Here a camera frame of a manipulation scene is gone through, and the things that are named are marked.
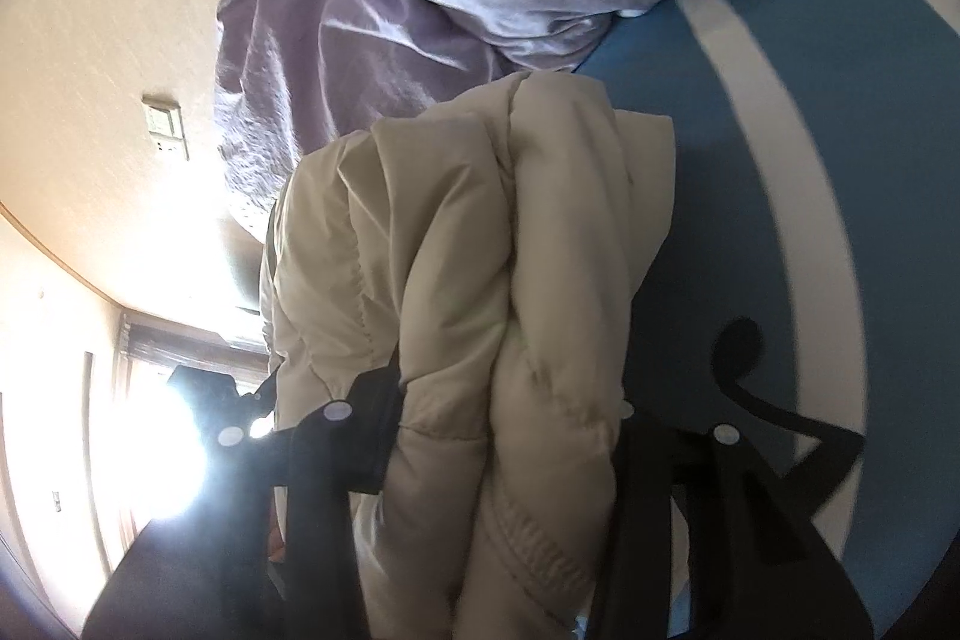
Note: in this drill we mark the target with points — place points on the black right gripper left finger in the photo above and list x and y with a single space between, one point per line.
266 548

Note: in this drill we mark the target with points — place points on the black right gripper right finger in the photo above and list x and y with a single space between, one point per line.
757 566

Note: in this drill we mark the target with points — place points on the cream puffer jacket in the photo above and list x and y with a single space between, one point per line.
492 247

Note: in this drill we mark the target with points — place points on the blue white striped bed sheet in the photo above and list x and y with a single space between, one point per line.
817 195

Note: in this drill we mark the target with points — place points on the large lilac pillow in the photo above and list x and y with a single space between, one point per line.
294 75

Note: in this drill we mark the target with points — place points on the white wall switch plate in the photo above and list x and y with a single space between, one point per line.
163 120

